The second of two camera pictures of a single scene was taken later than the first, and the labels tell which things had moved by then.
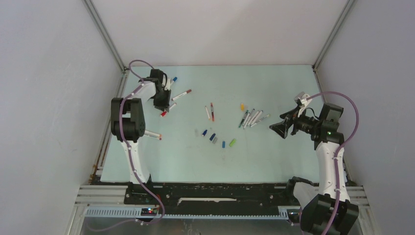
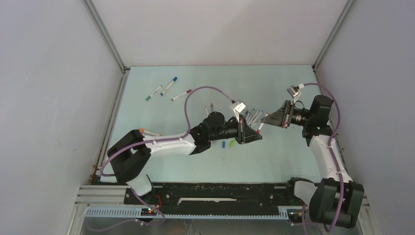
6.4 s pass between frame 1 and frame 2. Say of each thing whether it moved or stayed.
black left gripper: moved
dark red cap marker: stayed
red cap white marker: moved
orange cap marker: stayed
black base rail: stayed
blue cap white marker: stayed
